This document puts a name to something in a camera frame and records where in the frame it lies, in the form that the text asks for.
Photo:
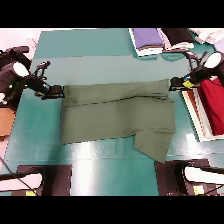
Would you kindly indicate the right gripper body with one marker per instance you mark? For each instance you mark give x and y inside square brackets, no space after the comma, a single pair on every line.
[180,83]

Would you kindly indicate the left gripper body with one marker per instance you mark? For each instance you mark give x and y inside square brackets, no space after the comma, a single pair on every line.
[54,91]

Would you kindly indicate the olive green shirt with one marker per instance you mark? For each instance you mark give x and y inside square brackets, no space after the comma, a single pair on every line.
[116,113]

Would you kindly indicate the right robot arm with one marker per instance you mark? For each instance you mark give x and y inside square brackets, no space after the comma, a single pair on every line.
[213,60]

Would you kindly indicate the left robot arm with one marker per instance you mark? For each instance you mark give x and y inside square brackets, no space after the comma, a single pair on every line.
[9,80]

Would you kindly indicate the red garment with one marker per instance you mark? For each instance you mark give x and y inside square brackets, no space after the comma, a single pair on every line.
[215,106]

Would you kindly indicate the black garment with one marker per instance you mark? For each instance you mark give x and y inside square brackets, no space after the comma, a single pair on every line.
[178,35]

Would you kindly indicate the purple garment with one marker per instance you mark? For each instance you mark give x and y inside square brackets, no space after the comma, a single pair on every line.
[148,36]

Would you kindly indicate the orange garment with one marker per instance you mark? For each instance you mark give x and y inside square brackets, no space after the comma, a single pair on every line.
[6,121]

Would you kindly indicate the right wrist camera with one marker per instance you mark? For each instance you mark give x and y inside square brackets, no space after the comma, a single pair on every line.
[192,60]

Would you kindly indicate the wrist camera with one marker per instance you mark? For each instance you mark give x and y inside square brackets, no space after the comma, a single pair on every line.
[192,60]
[42,66]

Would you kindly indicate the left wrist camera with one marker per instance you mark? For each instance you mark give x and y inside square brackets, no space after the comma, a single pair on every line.
[42,66]

